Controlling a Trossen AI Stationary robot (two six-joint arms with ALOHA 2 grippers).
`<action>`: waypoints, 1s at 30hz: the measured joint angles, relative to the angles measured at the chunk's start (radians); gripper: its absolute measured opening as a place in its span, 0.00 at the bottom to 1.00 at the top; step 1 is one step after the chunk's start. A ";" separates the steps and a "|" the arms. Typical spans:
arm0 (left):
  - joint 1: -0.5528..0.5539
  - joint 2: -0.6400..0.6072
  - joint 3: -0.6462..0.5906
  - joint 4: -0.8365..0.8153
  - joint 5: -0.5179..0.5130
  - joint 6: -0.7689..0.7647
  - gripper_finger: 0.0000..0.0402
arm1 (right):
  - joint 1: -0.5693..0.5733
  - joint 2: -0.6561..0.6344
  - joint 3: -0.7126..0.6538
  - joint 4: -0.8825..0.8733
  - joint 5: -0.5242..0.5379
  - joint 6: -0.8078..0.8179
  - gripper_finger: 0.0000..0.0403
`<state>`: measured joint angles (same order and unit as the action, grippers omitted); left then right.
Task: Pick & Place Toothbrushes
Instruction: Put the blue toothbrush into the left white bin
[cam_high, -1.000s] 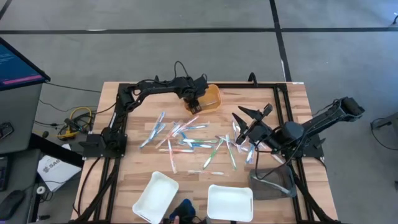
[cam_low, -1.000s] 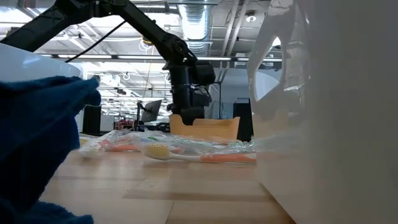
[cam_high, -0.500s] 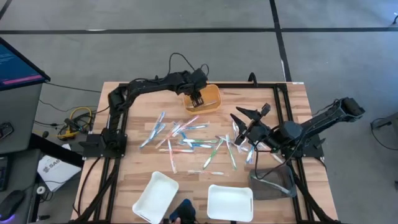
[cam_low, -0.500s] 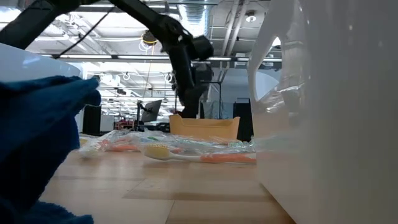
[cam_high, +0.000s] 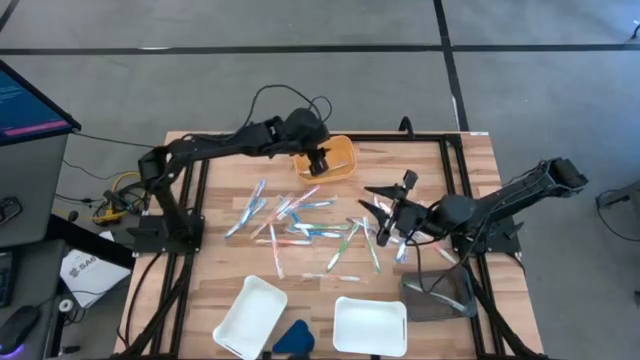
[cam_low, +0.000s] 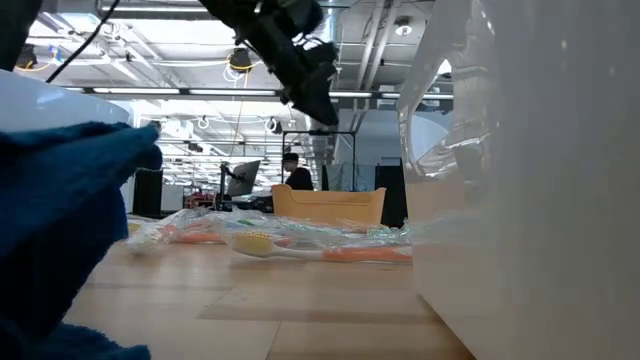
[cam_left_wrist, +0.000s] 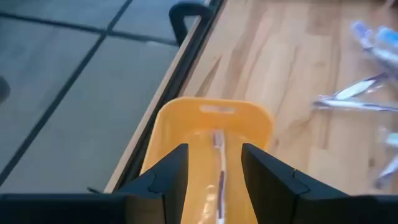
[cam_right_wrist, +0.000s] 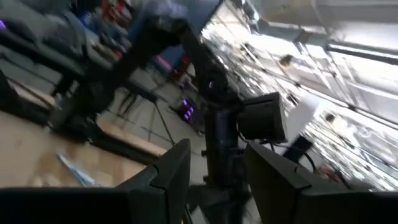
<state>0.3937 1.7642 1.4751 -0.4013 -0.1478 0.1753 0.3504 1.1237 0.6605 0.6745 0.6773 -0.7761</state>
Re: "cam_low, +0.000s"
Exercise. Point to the blue folded cloth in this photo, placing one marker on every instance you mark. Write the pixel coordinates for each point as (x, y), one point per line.
(50, 210)

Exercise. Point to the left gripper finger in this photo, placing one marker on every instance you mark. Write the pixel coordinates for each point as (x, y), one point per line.
(320, 107)

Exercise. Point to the round ceiling sensor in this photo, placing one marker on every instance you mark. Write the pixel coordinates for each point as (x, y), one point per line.
(402, 25)

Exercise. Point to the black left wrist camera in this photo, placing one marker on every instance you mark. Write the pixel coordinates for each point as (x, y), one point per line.
(320, 57)

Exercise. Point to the grey monitor on arm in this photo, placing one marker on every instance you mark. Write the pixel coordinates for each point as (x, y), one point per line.
(244, 177)

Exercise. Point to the orange plastic bin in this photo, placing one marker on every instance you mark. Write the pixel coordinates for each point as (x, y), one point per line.
(325, 205)

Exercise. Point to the black cabinet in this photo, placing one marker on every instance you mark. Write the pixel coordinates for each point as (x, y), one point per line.
(147, 192)
(392, 195)

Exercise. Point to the black ceiling device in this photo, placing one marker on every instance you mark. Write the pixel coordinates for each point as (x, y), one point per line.
(240, 60)
(26, 55)

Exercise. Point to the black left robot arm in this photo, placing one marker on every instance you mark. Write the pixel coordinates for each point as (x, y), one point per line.
(225, 10)

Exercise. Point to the person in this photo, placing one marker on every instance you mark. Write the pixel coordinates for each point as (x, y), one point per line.
(300, 180)

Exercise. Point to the white plastic bin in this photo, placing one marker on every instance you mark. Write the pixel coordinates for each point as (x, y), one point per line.
(50, 100)
(525, 200)

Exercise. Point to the black ceiling light rail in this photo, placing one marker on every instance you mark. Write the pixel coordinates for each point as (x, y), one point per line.
(150, 91)

